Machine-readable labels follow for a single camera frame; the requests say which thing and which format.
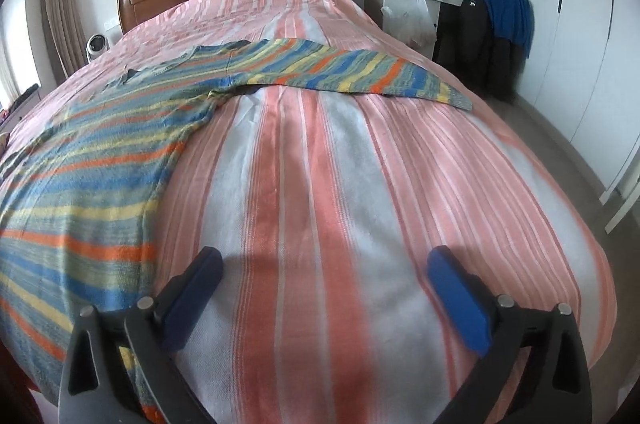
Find black jacket on chair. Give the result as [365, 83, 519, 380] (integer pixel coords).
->
[434, 0, 525, 103]

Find white wardrobe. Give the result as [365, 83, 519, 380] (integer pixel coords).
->
[516, 0, 639, 231]

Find small white fan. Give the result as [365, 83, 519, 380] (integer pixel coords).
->
[86, 33, 110, 62]

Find striped knitted sweater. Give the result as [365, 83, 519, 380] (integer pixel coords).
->
[1, 40, 472, 401]

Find blue garment on chair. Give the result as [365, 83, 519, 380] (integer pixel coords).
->
[484, 0, 535, 58]

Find pink striped bed cover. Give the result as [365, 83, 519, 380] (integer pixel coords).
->
[1, 0, 617, 423]

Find beige curtain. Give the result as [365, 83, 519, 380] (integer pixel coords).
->
[43, 0, 87, 78]

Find white plastic bag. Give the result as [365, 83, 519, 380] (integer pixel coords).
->
[381, 0, 437, 49]

